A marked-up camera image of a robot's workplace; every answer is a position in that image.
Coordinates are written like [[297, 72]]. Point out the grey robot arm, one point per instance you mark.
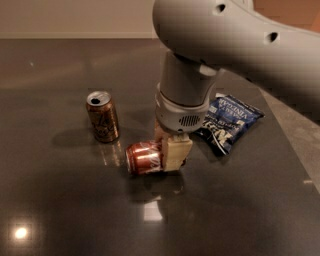
[[204, 37]]

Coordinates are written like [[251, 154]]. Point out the brown upright soda can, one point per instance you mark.
[[102, 114]]

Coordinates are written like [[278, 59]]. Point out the red coke can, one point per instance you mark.
[[144, 157]]

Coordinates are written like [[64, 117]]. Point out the blue chip bag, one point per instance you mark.
[[226, 121]]

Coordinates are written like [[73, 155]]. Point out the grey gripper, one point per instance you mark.
[[176, 117]]

